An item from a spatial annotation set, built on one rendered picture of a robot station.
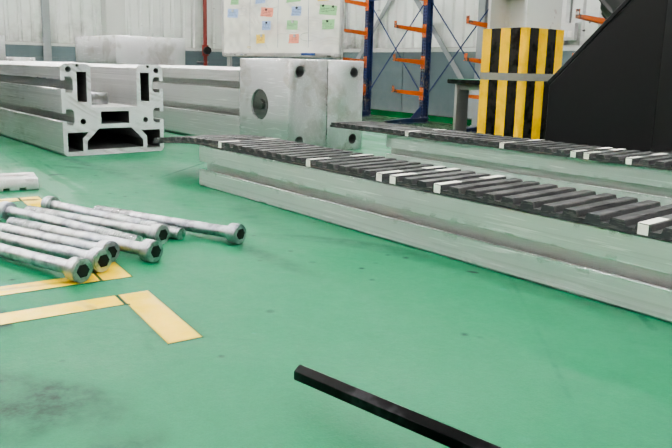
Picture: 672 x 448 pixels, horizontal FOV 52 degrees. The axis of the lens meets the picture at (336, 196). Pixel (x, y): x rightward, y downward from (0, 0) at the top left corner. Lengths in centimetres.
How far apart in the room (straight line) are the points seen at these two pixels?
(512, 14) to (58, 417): 402
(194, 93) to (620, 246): 64
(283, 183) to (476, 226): 16
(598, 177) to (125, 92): 46
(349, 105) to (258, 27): 619
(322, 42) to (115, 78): 569
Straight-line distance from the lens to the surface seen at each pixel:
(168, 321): 25
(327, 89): 72
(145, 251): 31
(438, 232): 33
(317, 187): 40
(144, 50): 106
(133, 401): 20
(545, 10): 401
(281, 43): 672
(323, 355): 22
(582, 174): 51
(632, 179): 49
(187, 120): 87
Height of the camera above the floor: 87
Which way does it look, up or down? 11 degrees down
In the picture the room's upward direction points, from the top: 1 degrees clockwise
